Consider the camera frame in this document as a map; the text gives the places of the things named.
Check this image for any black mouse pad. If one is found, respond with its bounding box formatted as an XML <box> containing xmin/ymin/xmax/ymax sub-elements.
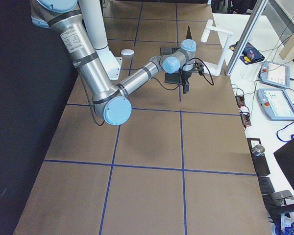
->
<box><xmin>165</xmin><ymin>72</ymin><xmax>180</xmax><ymax>85</ymax></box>

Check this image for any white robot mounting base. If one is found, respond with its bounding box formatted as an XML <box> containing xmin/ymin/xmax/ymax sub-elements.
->
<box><xmin>78</xmin><ymin>0</ymin><xmax>122</xmax><ymax>80</ymax></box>

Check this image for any far teach pendant tablet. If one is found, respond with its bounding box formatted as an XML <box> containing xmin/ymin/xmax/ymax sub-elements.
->
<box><xmin>259</xmin><ymin>61</ymin><xmax>290</xmax><ymax>89</ymax></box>

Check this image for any black power strip with plugs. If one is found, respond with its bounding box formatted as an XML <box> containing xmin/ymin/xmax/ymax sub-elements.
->
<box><xmin>235</xmin><ymin>95</ymin><xmax>245</xmax><ymax>108</ymax></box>

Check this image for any silver metal cylinder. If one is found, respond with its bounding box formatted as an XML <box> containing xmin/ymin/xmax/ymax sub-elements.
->
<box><xmin>251</xmin><ymin>144</ymin><xmax>265</xmax><ymax>157</ymax></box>

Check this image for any teach pendant tablet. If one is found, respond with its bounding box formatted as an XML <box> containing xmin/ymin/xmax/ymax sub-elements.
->
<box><xmin>259</xmin><ymin>61</ymin><xmax>290</xmax><ymax>89</ymax></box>
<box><xmin>257</xmin><ymin>89</ymin><xmax>294</xmax><ymax>121</ymax></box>

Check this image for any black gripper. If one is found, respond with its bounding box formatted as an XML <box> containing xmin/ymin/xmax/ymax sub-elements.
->
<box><xmin>181</xmin><ymin>70</ymin><xmax>191</xmax><ymax>94</ymax></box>

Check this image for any white desk lamp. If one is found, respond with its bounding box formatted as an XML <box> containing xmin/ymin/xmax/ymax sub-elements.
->
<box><xmin>199</xmin><ymin>20</ymin><xmax>235</xmax><ymax>76</ymax></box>

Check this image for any blue lanyard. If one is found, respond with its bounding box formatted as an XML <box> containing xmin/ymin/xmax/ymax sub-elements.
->
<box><xmin>276</xmin><ymin>120</ymin><xmax>294</xmax><ymax>142</ymax></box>

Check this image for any grey laptop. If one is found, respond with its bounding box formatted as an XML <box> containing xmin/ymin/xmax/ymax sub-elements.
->
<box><xmin>160</xmin><ymin>26</ymin><xmax>192</xmax><ymax>55</ymax></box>

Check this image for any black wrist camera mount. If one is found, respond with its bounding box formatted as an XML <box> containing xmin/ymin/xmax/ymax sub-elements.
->
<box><xmin>190</xmin><ymin>61</ymin><xmax>204</xmax><ymax>76</ymax></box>

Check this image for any aluminium frame post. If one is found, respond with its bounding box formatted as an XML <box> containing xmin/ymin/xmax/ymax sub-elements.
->
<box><xmin>225</xmin><ymin>0</ymin><xmax>268</xmax><ymax>76</ymax></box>

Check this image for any white computer mouse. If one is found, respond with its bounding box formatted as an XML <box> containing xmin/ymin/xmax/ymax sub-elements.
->
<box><xmin>121</xmin><ymin>48</ymin><xmax>134</xmax><ymax>56</ymax></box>

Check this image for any navy space print pouch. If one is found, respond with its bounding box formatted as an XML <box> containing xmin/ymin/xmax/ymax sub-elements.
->
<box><xmin>240</xmin><ymin>42</ymin><xmax>265</xmax><ymax>65</ymax></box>

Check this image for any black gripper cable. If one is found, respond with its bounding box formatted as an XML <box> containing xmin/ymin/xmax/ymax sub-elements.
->
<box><xmin>89</xmin><ymin>57</ymin><xmax>215</xmax><ymax>127</ymax></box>

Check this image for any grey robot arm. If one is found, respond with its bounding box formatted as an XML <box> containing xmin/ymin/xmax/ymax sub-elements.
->
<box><xmin>30</xmin><ymin>0</ymin><xmax>196</xmax><ymax>125</ymax></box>

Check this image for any near teach pendant tablet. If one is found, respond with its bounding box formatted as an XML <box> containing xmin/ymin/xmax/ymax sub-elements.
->
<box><xmin>257</xmin><ymin>89</ymin><xmax>294</xmax><ymax>121</ymax></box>

